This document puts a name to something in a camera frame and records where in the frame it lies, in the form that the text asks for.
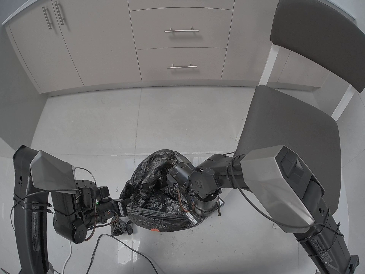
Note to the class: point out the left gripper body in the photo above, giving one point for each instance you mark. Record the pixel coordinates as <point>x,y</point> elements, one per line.
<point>108,211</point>

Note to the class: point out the grey chair with white legs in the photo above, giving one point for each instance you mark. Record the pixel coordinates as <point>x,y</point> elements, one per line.
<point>290,124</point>

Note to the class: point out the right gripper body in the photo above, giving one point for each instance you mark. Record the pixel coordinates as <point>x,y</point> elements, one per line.
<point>206,207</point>

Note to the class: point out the beige cabinet with drawers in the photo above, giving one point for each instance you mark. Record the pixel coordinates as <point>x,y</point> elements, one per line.
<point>99,38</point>

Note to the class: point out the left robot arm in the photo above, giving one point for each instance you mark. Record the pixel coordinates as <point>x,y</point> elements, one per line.
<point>48,170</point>

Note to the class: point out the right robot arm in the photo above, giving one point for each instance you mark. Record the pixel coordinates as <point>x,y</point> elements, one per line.
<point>273,181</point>

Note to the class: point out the crumpled black plastic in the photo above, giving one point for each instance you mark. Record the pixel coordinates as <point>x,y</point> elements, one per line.
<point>119,228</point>

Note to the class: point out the black plastic bag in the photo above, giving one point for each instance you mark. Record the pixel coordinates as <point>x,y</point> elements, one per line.
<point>148,181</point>

